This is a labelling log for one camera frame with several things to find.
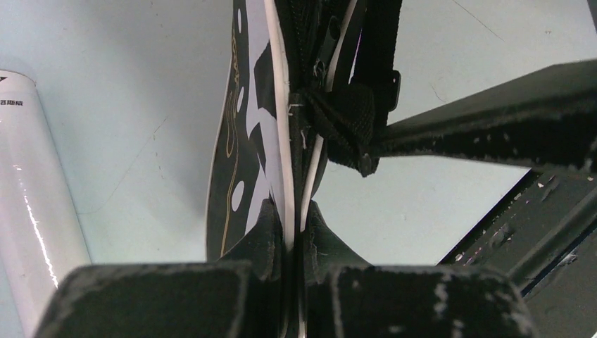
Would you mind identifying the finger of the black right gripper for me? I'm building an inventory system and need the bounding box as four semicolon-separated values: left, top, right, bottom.
357;60;596;175

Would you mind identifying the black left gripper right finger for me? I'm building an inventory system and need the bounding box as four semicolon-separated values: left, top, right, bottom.
303;201;539;337

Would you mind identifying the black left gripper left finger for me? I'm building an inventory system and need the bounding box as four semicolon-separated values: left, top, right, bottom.
34;199;282;337

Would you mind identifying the white shuttlecock tube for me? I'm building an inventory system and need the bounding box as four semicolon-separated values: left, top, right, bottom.
1;70;91;337

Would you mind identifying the black racket bag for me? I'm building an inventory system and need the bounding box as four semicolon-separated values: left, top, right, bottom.
206;1;402;261

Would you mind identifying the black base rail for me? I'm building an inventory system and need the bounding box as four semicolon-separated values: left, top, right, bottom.
441;171;596;337

